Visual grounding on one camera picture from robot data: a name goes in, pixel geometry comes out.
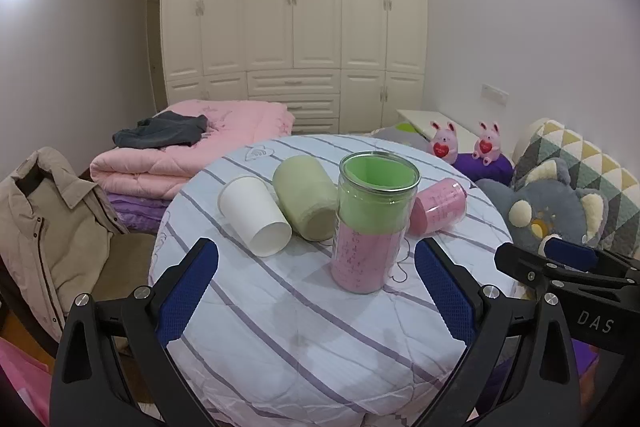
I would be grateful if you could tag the pink printed cup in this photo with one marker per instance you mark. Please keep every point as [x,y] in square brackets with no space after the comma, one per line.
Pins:
[442,207]

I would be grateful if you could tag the grey green pillow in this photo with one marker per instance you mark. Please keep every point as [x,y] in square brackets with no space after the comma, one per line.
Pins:
[400,134]

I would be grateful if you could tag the pink plastic bag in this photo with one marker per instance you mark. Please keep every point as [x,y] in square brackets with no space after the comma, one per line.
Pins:
[20,382]

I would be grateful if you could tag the pink rabbit plush toy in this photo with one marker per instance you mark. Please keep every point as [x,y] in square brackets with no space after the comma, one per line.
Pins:
[444,144]
[487,146]

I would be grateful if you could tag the striped white table cloth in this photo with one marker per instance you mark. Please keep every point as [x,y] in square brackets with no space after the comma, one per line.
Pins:
[300,332]

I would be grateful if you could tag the white wall socket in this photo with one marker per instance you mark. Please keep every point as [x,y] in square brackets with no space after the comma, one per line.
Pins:
[495,93]

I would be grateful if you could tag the clear tumbler green pink inside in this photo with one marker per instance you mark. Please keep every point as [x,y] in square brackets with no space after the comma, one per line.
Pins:
[370,232]

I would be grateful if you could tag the grey koala plush toy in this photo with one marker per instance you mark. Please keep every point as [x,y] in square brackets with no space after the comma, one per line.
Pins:
[550,197]

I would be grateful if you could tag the dark grey garment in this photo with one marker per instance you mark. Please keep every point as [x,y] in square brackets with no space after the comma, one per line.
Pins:
[160,132]

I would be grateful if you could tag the beige jacket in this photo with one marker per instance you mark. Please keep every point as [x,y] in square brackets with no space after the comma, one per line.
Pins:
[50,232]

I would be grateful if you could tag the pale green cup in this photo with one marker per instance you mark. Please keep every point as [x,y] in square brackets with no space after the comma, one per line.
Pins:
[300,187]

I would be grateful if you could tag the cream cushion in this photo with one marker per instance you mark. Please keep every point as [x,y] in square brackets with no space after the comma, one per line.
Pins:
[525,139]

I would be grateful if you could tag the purple cushion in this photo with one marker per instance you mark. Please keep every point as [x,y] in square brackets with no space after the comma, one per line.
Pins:
[496,173]

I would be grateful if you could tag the purple bed sheet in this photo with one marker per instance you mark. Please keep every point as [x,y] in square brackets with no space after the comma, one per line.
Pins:
[585,354]

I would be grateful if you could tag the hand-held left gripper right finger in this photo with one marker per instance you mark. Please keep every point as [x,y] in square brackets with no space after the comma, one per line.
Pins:
[445,294]

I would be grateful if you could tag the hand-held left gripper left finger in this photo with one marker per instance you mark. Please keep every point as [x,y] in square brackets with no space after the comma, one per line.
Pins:
[185,294]

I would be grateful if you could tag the triangle patterned pillow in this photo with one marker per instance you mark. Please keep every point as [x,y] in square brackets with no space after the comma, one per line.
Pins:
[600,162]

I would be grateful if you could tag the cream wardrobe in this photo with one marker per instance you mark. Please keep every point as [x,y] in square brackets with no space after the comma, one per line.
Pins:
[300,7]

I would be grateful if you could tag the white door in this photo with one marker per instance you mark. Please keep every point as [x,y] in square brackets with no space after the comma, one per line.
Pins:
[152,57]

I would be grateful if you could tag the purple folded blanket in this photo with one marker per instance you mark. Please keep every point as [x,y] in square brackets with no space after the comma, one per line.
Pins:
[135,212]

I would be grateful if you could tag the pink folded quilt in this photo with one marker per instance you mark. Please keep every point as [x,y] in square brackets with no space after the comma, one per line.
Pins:
[225,142]

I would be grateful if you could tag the white paper cup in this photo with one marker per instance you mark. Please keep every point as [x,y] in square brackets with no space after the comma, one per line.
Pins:
[245,207]

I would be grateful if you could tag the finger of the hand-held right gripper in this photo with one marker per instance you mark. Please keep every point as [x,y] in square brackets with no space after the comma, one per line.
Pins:
[570,252]
[517,263]

